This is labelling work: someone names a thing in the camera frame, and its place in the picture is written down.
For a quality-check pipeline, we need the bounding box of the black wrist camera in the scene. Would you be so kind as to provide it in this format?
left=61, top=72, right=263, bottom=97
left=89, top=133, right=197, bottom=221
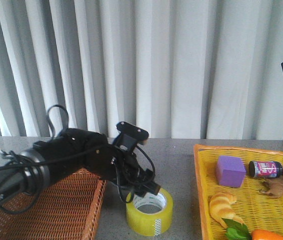
left=112, top=121, right=149, bottom=152

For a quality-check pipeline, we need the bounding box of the yellow woven basket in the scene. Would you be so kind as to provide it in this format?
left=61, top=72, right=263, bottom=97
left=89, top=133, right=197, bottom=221
left=193, top=144, right=283, bottom=240

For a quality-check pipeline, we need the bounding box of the brown wicker basket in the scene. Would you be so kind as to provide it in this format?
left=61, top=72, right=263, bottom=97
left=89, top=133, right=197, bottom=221
left=0, top=169, right=106, bottom=240

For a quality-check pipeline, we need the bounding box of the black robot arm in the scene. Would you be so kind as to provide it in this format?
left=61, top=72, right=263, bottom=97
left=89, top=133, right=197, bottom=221
left=0, top=128, right=160, bottom=215

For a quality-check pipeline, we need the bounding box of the small dark labelled bottle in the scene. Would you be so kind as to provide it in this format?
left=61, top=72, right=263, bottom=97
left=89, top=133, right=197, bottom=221
left=248, top=160, right=283, bottom=179

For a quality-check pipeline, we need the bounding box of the yellow packing tape roll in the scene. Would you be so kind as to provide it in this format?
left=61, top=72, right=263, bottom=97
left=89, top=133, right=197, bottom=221
left=126, top=188, right=174, bottom=237

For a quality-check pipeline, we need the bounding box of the purple foam cube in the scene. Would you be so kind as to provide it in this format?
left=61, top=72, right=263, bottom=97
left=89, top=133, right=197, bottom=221
left=215, top=155, right=246, bottom=188

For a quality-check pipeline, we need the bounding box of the toy croissant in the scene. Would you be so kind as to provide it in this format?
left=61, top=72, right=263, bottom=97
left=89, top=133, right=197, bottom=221
left=209, top=192, right=244, bottom=228

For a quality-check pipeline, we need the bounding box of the toy orange carrot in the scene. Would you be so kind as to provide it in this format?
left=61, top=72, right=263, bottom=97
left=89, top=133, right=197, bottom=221
left=222, top=218, right=283, bottom=240

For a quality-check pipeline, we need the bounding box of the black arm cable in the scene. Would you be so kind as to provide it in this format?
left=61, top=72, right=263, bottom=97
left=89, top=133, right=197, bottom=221
left=0, top=104, right=157, bottom=215

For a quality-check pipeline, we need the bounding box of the white pleated curtain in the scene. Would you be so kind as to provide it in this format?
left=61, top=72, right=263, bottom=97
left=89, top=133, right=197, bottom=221
left=0, top=0, right=283, bottom=140

